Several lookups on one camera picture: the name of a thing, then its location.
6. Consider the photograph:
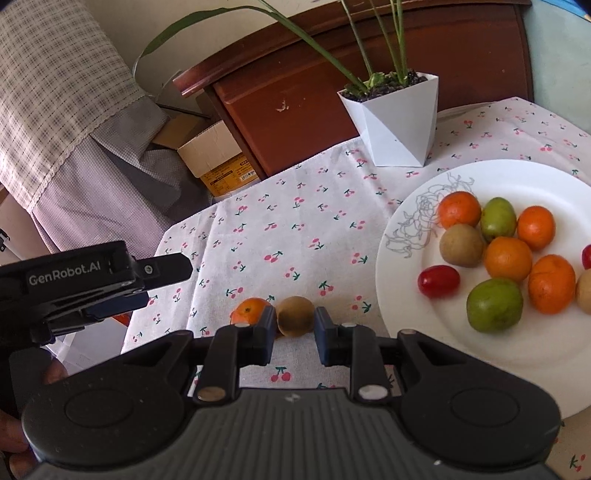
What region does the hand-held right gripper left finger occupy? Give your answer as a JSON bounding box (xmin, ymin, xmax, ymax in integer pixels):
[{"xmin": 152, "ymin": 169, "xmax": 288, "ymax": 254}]
[{"xmin": 121, "ymin": 307, "xmax": 279, "ymax": 407}]

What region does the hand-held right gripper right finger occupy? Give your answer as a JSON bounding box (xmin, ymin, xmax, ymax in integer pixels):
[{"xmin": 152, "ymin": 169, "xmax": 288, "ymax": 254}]
[{"xmin": 314, "ymin": 306, "xmax": 468, "ymax": 403}]

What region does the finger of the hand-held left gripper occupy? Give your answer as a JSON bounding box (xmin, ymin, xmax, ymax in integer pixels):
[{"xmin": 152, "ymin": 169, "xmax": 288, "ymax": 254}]
[
  {"xmin": 134, "ymin": 253, "xmax": 194, "ymax": 293},
  {"xmin": 82, "ymin": 291, "xmax": 149, "ymax": 325}
]

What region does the orange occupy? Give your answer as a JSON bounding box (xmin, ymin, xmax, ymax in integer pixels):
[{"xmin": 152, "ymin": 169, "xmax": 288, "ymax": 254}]
[
  {"xmin": 437, "ymin": 191, "xmax": 482, "ymax": 230},
  {"xmin": 527, "ymin": 255, "xmax": 578, "ymax": 315},
  {"xmin": 230, "ymin": 298, "xmax": 273, "ymax": 326},
  {"xmin": 516, "ymin": 206, "xmax": 556, "ymax": 252},
  {"xmin": 483, "ymin": 236, "xmax": 534, "ymax": 283}
]

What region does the brown kiwi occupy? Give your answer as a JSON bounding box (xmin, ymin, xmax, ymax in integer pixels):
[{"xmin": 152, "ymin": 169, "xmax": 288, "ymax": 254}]
[
  {"xmin": 575, "ymin": 268, "xmax": 591, "ymax": 315},
  {"xmin": 276, "ymin": 296, "xmax": 317, "ymax": 339},
  {"xmin": 438, "ymin": 224, "xmax": 485, "ymax": 268}
]

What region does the large green plum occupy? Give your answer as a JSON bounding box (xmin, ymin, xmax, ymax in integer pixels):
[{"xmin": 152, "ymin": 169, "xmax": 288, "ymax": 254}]
[{"xmin": 465, "ymin": 278, "xmax": 525, "ymax": 334}]

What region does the white plate with grey flowers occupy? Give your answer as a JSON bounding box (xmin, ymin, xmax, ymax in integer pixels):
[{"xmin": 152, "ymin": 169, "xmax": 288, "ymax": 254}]
[{"xmin": 375, "ymin": 159, "xmax": 591, "ymax": 422}]

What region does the small green plum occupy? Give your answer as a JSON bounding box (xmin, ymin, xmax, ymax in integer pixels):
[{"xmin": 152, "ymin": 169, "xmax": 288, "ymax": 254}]
[{"xmin": 480, "ymin": 197, "xmax": 518, "ymax": 243}]

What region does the person's left hand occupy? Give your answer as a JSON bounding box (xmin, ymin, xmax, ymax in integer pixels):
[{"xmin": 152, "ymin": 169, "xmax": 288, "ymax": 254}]
[{"xmin": 0, "ymin": 359, "xmax": 71, "ymax": 468}]

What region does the cherry print tablecloth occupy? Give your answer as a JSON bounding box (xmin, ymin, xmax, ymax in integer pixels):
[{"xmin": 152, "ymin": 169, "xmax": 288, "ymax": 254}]
[{"xmin": 121, "ymin": 97, "xmax": 591, "ymax": 480}]

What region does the cardboard box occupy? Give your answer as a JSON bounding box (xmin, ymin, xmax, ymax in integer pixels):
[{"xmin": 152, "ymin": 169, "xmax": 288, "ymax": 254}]
[{"xmin": 152, "ymin": 92, "xmax": 260, "ymax": 200}]

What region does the checked cloth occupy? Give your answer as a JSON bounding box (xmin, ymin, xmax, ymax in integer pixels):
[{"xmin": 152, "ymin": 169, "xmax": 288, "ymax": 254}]
[{"xmin": 0, "ymin": 0, "xmax": 214, "ymax": 259}]

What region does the red-brown wooden cabinet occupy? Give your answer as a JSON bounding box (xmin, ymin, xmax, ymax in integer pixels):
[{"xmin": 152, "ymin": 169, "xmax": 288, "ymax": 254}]
[{"xmin": 173, "ymin": 0, "xmax": 535, "ymax": 181}]

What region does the white faceted plant pot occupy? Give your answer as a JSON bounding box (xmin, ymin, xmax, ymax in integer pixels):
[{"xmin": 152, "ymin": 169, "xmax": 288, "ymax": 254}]
[{"xmin": 337, "ymin": 69, "xmax": 439, "ymax": 168}]

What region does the green plant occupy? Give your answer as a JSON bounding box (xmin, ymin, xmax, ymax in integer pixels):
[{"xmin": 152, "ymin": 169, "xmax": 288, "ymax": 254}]
[{"xmin": 134, "ymin": 0, "xmax": 416, "ymax": 100}]

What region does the grey-green sofa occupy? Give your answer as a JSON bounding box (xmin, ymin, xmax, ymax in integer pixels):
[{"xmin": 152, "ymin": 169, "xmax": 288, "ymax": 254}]
[{"xmin": 522, "ymin": 0, "xmax": 591, "ymax": 136}]

